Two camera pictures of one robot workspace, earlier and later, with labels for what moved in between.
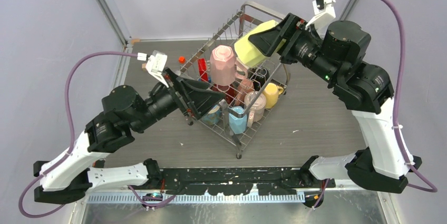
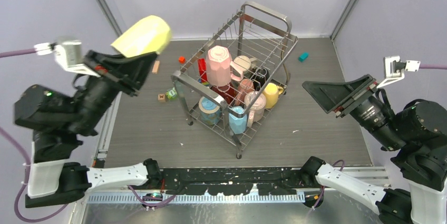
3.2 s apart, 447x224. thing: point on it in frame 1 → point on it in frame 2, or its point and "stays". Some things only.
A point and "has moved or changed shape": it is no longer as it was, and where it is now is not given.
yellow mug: x=271 y=91 stays
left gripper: x=202 y=99 → x=134 y=69
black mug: x=259 y=76 stays
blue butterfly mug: x=213 y=117 stays
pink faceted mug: x=222 y=65 has moved or changed shape
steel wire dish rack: x=244 y=64 stays
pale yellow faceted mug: x=250 y=55 → x=149 y=35
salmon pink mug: x=245 y=86 stays
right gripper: x=268 y=41 → x=333 y=93
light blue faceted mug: x=237 y=125 stays
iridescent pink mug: x=255 y=102 stays
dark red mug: x=230 y=91 stays
